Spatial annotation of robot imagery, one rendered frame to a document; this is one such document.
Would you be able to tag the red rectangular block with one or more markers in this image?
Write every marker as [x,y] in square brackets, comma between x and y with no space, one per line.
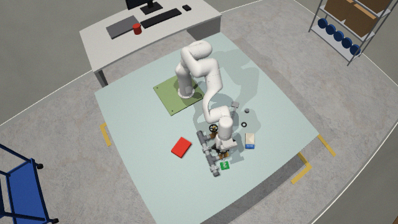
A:
[181,147]

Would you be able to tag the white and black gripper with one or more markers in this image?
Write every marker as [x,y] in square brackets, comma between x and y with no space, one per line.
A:
[217,144]

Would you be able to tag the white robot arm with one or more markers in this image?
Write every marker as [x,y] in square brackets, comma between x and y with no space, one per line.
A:
[208,68]

